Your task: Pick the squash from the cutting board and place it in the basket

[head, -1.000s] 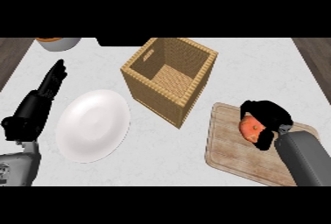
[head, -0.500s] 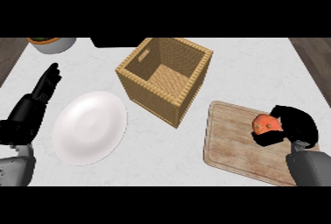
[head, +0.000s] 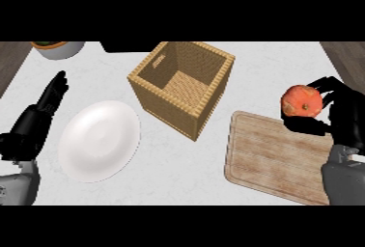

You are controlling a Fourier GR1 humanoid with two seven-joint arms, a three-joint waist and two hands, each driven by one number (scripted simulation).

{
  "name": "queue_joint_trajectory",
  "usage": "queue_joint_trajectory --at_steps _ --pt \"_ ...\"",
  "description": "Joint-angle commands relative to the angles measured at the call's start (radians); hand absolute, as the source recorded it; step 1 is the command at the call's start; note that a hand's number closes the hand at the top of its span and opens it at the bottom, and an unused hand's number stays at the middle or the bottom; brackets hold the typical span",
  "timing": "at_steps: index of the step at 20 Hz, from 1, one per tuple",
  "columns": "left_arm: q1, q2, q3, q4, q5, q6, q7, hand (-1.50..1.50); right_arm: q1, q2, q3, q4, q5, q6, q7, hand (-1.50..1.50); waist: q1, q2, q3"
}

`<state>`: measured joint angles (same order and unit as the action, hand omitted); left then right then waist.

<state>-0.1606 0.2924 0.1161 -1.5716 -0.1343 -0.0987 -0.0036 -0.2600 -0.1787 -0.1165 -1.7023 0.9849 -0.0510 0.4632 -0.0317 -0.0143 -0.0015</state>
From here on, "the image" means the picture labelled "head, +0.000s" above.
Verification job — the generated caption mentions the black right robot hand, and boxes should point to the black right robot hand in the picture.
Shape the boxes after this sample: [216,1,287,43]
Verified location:
[281,75,365,150]

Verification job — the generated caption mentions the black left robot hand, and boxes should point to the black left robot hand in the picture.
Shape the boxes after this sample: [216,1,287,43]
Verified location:
[0,70,71,163]

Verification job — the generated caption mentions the orange squash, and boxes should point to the orange squash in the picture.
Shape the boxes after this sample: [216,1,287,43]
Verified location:
[281,84,325,119]

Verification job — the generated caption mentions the wooden cutting board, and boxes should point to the wooden cutting board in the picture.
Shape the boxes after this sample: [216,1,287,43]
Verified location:
[223,110,336,206]

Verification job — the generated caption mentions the square wicker basket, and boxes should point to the square wicker basket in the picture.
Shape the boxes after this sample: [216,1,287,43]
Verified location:
[126,41,237,142]

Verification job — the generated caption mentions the white plate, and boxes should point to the white plate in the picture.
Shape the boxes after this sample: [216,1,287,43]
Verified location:
[58,99,142,183]

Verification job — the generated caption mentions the grey pot with orange rim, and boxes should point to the grey pot with orange rim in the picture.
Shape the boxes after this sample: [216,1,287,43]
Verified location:
[30,41,86,61]

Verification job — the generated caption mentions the black appliance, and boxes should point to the black appliance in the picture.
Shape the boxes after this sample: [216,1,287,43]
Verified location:
[101,41,163,54]

